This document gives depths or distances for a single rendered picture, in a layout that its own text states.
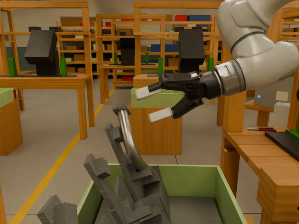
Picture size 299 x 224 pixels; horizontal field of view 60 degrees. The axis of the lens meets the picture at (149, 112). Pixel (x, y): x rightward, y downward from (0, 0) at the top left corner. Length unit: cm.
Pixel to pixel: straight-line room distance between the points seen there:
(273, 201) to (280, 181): 7
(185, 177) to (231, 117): 67
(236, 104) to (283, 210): 65
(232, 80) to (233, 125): 86
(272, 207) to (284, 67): 53
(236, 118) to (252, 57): 85
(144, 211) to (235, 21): 54
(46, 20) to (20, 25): 110
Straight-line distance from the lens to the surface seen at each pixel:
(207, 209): 91
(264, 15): 78
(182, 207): 91
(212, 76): 70
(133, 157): 70
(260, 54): 72
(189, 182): 94
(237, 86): 70
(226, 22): 80
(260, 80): 71
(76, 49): 1078
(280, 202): 105
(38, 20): 1193
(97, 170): 55
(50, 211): 43
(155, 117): 78
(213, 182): 96
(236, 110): 152
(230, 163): 162
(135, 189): 77
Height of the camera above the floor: 136
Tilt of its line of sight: 15 degrees down
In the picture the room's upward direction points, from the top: straight up
